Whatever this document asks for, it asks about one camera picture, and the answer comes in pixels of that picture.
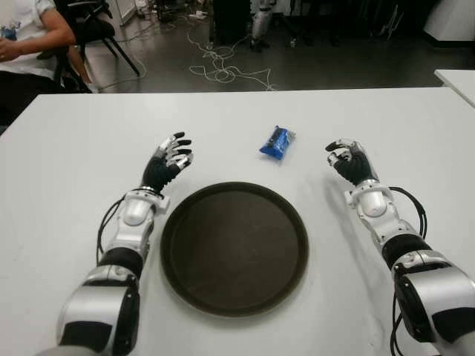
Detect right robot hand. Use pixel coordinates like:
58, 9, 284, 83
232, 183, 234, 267
325, 137, 379, 186

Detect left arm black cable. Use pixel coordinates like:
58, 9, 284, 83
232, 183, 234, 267
96, 196, 127, 264

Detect white side table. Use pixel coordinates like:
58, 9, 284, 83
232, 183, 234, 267
433, 68, 475, 111

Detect round dark brown tray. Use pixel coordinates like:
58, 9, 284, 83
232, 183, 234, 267
160, 180, 309, 318

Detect blue Oreo packet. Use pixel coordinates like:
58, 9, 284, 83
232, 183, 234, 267
258, 125, 298, 161

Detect empty black chair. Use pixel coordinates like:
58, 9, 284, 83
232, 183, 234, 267
70, 0, 142, 77

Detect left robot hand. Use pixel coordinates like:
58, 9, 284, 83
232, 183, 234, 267
142, 131, 194, 192

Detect seated person white shirt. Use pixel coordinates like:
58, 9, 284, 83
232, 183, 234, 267
0, 0, 94, 127

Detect occupied black chair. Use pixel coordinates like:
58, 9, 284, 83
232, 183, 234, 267
36, 46, 94, 93

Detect white cabinet black base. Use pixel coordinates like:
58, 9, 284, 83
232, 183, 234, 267
422, 0, 475, 49

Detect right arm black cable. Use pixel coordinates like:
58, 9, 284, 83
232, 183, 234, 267
389, 186, 428, 240

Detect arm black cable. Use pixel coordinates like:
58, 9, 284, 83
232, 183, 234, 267
96, 196, 127, 264
389, 186, 428, 240

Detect white tangled floor cable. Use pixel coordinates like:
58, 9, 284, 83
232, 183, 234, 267
185, 25, 278, 92

